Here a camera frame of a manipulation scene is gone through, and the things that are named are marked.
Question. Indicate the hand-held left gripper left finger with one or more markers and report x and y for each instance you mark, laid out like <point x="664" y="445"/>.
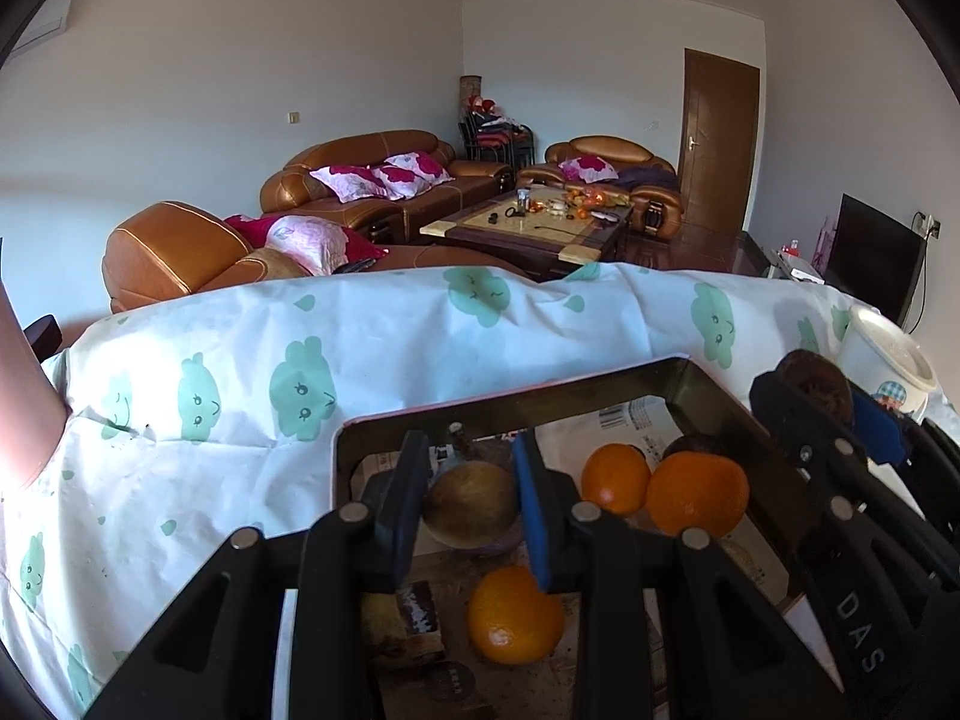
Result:
<point x="401" y="510"/>

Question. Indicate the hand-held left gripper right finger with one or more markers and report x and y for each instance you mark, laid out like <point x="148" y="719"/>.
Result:
<point x="536" y="517"/>

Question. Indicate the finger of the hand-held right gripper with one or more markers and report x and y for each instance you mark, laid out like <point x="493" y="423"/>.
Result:
<point x="810" y="480"/>
<point x="881" y="427"/>

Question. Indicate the yellow-brown pear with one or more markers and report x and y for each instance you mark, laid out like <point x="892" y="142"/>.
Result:
<point x="469" y="506"/>

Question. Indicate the small orange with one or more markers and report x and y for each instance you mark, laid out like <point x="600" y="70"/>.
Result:
<point x="615" y="478"/>

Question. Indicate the large orange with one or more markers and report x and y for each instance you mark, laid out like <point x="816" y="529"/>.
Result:
<point x="697" y="499"/>
<point x="516" y="622"/>

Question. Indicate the brown snack cake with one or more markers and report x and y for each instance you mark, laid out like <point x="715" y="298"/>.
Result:
<point x="405" y="619"/>

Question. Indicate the white paper cup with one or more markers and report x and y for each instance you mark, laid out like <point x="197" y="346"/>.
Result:
<point x="885" y="352"/>

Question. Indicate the printed paper lining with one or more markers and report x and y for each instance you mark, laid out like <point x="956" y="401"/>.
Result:
<point x="622" y="420"/>

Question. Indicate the black television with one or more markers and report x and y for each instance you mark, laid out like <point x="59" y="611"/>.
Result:
<point x="874" y="259"/>

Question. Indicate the white green-cloud tablecloth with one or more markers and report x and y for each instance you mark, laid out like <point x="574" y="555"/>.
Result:
<point x="375" y="330"/>

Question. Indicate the pink bag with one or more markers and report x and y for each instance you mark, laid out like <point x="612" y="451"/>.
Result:
<point x="825" y="240"/>

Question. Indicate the dark television cabinet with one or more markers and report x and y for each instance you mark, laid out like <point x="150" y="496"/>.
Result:
<point x="746" y="255"/>

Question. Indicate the black remote control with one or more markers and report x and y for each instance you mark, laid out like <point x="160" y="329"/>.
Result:
<point x="354" y="266"/>

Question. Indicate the wooden coffee table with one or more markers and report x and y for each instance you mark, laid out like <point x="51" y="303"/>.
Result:
<point x="525" y="236"/>

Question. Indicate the pale pink pillow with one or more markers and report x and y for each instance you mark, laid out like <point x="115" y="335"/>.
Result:
<point x="307" y="244"/>

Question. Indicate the glass jar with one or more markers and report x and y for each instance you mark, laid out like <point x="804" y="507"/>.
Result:
<point x="523" y="200"/>

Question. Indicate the pile of small oranges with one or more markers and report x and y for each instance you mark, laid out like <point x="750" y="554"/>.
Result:
<point x="596" y="197"/>

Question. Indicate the brown wooden door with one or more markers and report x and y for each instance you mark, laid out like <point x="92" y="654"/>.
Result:
<point x="720" y="142"/>

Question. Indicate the pink floral pillow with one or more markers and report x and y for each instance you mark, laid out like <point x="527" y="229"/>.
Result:
<point x="412" y="174"/>
<point x="349" y="181"/>
<point x="589" y="167"/>

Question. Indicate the dark purple blanket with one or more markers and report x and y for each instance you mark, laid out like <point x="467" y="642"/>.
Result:
<point x="649" y="178"/>

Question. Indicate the brown leather sofa with armrest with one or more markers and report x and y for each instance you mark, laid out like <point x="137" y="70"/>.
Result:
<point x="172" y="247"/>

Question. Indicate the long brown leather sofa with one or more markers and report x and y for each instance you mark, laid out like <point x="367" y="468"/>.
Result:
<point x="360" y="150"/>

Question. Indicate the brown leather armchair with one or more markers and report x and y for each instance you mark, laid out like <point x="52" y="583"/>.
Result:
<point x="607" y="148"/>

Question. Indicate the stacked dark chairs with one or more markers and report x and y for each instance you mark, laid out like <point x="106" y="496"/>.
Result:
<point x="495" y="139"/>

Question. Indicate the pink electric kettle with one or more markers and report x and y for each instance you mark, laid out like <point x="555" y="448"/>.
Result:
<point x="22" y="405"/>

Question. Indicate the dark chair back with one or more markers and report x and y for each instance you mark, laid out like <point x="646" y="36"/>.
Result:
<point x="41" y="334"/>

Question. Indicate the tall brown floor vase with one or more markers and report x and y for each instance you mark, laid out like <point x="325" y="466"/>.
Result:
<point x="470" y="90"/>

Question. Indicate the white air conditioner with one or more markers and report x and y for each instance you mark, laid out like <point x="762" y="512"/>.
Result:
<point x="41" y="22"/>

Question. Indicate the wall power socket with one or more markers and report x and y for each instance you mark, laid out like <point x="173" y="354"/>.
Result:
<point x="926" y="225"/>

